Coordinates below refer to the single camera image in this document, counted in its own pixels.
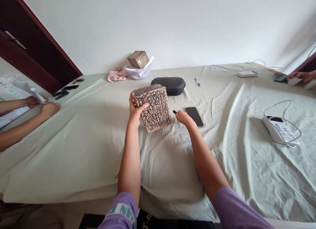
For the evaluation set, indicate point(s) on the black stapler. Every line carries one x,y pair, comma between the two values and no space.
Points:
60,93

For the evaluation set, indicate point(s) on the scribbled brown cardboard box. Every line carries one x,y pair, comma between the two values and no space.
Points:
153,108

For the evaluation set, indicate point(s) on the white paper packet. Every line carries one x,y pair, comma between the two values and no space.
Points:
37,95

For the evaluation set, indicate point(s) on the pale green bed sheet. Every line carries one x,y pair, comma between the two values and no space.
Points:
74,145

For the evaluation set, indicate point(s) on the person's body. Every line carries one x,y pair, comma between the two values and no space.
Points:
153,211

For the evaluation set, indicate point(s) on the dark smartphone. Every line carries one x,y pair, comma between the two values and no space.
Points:
280,77

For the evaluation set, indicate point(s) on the black phone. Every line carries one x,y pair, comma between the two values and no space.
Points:
70,87

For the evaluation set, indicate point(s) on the pink crumpled cloth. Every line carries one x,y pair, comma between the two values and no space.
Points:
116,75

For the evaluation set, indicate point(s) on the white power adapter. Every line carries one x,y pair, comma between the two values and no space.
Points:
247,73

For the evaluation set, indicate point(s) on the small brown cardboard box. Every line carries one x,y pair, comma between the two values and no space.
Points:
138,58

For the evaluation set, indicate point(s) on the white pen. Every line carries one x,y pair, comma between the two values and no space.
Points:
197,82

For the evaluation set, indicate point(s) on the person's right hand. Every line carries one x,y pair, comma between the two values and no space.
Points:
184,118

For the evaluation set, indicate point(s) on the person's left hand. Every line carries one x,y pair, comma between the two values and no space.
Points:
135,111

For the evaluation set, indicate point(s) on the white plastic bag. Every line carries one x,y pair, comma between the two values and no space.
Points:
13,98

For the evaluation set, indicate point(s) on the bunch of keys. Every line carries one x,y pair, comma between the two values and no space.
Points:
79,80

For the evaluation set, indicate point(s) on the black smartphone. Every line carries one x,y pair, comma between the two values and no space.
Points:
194,116

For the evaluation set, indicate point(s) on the white card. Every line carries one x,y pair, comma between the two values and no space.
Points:
295,81

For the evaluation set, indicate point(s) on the clear plastic tub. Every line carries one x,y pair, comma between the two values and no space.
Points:
138,72

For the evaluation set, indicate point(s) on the black oval zip case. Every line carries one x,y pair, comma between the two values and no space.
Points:
168,85

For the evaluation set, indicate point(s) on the dark red wooden door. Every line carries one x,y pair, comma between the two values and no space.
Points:
32,41

